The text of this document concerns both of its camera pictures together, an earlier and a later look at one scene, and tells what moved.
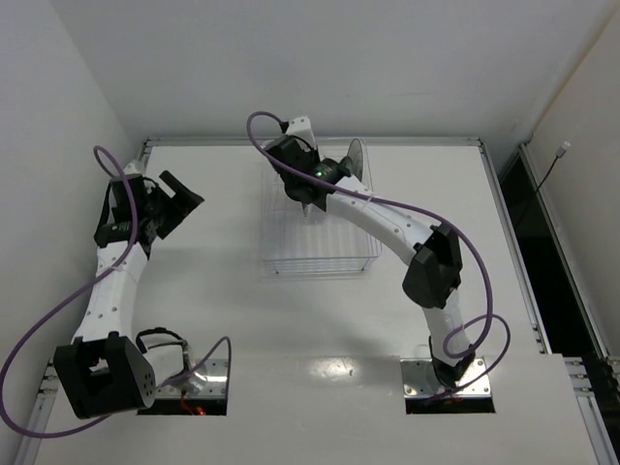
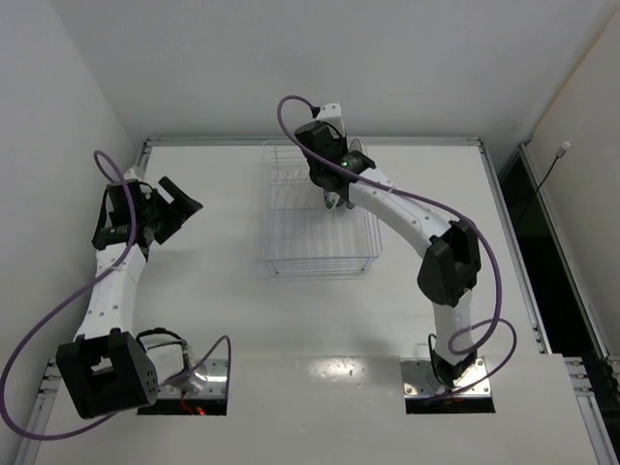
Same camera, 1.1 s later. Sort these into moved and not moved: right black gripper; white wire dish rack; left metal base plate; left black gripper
Moved: right black gripper
Not moved: left metal base plate; left black gripper; white wire dish rack
